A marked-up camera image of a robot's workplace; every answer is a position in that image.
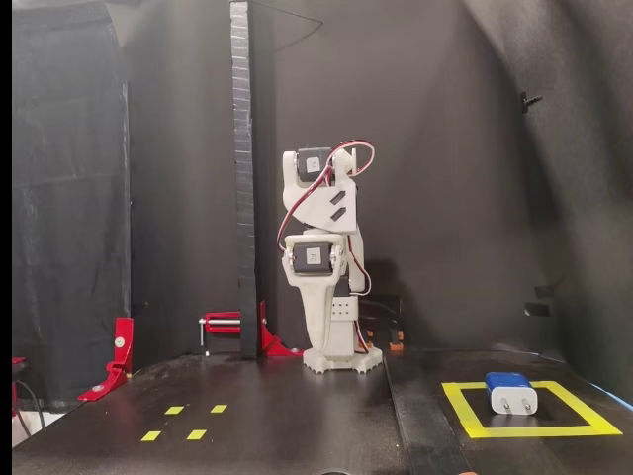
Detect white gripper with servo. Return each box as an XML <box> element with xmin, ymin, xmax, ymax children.
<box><xmin>282</xmin><ymin>236</ymin><xmax>346</xmax><ymax>355</ymax></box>

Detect blue USB wall charger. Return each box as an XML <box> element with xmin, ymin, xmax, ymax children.
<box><xmin>484</xmin><ymin>371</ymin><xmax>539</xmax><ymax>417</ymax></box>

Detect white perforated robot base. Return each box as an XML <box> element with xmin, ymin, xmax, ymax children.
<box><xmin>302</xmin><ymin>295</ymin><xmax>385</xmax><ymax>376</ymax></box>

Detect flat black divider strip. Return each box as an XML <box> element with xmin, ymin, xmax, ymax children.
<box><xmin>384</xmin><ymin>353</ymin><xmax>474</xmax><ymax>475</ymax></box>

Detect yellow tape square outline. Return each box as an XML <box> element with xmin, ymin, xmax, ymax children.
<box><xmin>441</xmin><ymin>379</ymin><xmax>624</xmax><ymax>440</ymax></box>

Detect black plastic sheet curtain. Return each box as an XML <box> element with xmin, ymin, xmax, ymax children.
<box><xmin>12</xmin><ymin>0</ymin><xmax>133</xmax><ymax>412</ymax></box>

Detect red metal stand part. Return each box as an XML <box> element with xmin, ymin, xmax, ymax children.
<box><xmin>12</xmin><ymin>355</ymin><xmax>27</xmax><ymax>420</ymax></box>

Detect red white black servo cable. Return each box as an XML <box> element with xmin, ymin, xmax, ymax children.
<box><xmin>276</xmin><ymin>165</ymin><xmax>337</xmax><ymax>248</ymax></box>
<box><xmin>323</xmin><ymin>140</ymin><xmax>375</xmax><ymax>177</ymax></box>
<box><xmin>345</xmin><ymin>231</ymin><xmax>373</xmax><ymax>298</ymax></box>

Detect red metal clamp bracket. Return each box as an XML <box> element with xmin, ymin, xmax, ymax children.
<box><xmin>199</xmin><ymin>300</ymin><xmax>306</xmax><ymax>358</ymax></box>

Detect tall black foam post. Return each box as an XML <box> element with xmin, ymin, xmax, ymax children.
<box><xmin>229</xmin><ymin>0</ymin><xmax>261</xmax><ymax>361</ymax></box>

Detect red angle bracket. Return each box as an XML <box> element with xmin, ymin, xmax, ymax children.
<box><xmin>77</xmin><ymin>316</ymin><xmax>135</xmax><ymax>403</ymax></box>

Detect thin black cable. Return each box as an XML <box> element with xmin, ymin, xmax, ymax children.
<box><xmin>12</xmin><ymin>379</ymin><xmax>46</xmax><ymax>446</ymax></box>

